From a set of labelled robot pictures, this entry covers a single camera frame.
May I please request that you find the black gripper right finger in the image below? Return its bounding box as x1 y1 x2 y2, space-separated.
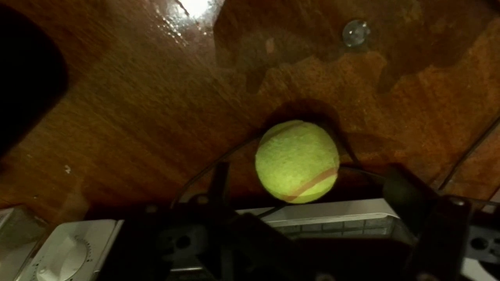
382 166 474 281

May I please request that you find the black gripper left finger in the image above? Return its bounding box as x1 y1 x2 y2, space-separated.
205 159 247 281

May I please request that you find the yellow-green tennis ball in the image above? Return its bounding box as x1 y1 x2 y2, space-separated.
253 119 342 206

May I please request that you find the white microwave oven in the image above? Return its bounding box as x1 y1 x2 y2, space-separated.
0 195 500 281

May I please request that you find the small clear round object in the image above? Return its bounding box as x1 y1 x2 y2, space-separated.
341 19 374 50

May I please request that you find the thin black cable loop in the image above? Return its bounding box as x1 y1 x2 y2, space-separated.
171 136 263 208

